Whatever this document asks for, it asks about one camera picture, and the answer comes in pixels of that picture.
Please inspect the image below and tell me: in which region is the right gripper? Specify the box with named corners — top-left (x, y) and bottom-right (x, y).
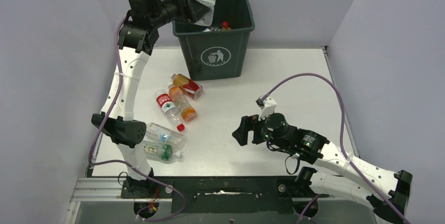
top-left (232, 114), bottom-right (288, 150)

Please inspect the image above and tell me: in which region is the aluminium front rail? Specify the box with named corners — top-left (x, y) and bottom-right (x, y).
top-left (71, 177), bottom-right (383, 202)

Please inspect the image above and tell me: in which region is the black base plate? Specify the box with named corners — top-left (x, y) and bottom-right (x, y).
top-left (119, 176), bottom-right (315, 221)

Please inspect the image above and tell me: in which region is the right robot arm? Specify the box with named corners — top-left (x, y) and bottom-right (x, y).
top-left (232, 113), bottom-right (412, 223)

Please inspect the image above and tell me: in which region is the red white label bottle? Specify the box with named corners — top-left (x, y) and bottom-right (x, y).
top-left (203, 21), bottom-right (231, 32)

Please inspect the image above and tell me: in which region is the red label bottle left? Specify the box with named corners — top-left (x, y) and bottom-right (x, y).
top-left (154, 90), bottom-right (185, 132)

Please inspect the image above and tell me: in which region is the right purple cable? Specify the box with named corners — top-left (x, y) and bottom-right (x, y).
top-left (256, 73), bottom-right (412, 224)

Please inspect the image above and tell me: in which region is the light blue label bottle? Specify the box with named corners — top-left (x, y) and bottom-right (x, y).
top-left (145, 123), bottom-right (187, 148)

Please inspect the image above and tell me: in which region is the orange drink bottle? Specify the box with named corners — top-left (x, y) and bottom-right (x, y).
top-left (168, 82), bottom-right (197, 122)

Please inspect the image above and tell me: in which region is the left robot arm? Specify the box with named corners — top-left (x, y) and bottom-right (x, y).
top-left (91, 0), bottom-right (210, 182)

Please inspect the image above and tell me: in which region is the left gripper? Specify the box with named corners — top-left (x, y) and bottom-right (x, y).
top-left (149, 0), bottom-right (209, 28)

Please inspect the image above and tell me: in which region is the red orange tea bottle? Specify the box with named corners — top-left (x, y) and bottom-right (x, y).
top-left (170, 73), bottom-right (204, 100)

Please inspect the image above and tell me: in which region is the green tea bottle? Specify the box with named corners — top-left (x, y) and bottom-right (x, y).
top-left (142, 141), bottom-right (183, 162)

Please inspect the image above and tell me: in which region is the dark green trash bin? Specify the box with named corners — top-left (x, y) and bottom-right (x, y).
top-left (173, 0), bottom-right (255, 81)

